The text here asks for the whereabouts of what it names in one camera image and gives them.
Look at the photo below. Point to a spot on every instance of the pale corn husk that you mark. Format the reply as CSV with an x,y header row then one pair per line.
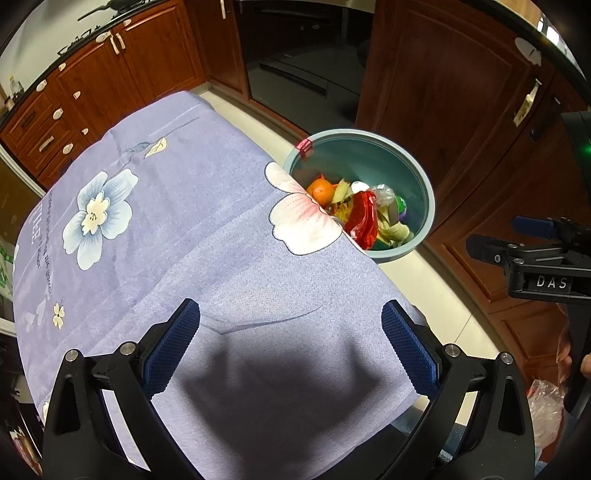
x,y
397,230

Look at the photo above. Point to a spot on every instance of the gas stove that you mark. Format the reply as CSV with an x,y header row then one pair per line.
x,y
85,39

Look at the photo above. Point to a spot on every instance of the built-in oven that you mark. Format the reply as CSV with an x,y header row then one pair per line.
x,y
304,55

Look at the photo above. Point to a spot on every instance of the wooden cabinet with drawers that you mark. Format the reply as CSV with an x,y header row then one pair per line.
x,y
115,78

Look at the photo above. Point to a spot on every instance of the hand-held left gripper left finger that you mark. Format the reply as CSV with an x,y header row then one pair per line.
x,y
171,350

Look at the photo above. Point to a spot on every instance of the dark wok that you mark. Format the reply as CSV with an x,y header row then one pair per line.
x,y
115,7

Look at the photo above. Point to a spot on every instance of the orange citrus fruit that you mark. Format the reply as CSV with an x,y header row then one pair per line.
x,y
322,190

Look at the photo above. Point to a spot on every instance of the clear plastic bag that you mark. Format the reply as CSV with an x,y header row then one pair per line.
x,y
547,415

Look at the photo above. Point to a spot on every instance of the purple floral tablecloth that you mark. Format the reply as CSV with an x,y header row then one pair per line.
x,y
194,230

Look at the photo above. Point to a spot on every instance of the person's right hand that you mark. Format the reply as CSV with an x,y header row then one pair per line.
x,y
563,353

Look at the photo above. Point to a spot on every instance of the red plastic bag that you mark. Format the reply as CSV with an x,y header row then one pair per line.
x,y
364,219

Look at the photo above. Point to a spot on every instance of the small bottle on counter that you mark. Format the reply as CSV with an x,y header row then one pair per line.
x,y
14,87

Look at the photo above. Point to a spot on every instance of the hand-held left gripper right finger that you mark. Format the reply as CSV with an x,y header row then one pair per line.
x,y
408,350

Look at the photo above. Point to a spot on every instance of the small white bottle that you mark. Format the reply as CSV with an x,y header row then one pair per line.
x,y
359,187

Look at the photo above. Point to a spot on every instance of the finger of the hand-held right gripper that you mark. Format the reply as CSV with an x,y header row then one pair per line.
x,y
498,251
531,225

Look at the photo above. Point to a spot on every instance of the teal trash bin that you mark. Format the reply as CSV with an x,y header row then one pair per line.
x,y
369,152

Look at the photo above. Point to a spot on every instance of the wooden side cabinet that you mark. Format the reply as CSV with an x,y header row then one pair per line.
x,y
461,115

